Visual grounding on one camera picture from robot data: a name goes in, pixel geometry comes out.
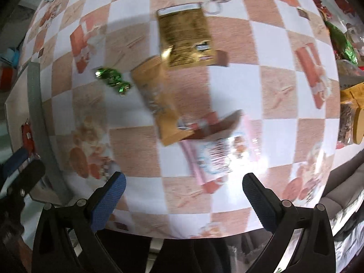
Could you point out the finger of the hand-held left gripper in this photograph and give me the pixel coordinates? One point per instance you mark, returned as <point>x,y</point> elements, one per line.
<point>28,175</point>
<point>15,162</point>

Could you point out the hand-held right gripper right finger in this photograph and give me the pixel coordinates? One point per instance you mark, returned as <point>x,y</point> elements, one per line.
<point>258,202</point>

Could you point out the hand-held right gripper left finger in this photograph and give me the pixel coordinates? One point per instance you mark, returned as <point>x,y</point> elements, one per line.
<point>109,202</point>

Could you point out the white tray with grey rim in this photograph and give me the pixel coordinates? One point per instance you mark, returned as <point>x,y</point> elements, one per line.
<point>17,113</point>

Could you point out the pink and white snack packet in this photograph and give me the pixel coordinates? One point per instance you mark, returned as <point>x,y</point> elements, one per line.
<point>219,153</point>

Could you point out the red square snack packet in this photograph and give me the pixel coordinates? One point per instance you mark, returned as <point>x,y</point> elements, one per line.
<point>28,138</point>

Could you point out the grey sofa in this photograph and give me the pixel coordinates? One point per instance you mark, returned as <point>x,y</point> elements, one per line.
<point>341,199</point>

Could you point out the orange container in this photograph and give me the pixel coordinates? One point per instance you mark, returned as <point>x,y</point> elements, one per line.
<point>5,78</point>

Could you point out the blue plastic bag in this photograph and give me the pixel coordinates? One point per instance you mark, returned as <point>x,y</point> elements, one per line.
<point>11,57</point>

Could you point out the tan snack packet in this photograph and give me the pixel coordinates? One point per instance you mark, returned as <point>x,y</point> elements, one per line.
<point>156,99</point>

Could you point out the green foil candy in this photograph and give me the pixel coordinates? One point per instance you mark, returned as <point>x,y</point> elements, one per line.
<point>113,80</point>

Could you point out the yellow snack box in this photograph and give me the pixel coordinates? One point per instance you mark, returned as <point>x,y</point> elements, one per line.
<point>352,93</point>

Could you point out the green foil snack bag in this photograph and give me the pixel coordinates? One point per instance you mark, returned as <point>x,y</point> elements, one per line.
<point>341,42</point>

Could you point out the dark gold snack packet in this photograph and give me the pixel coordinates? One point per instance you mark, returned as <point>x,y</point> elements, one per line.
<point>184,34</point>

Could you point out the pile of assorted snack packets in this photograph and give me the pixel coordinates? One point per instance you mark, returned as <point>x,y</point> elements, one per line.
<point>321,5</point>

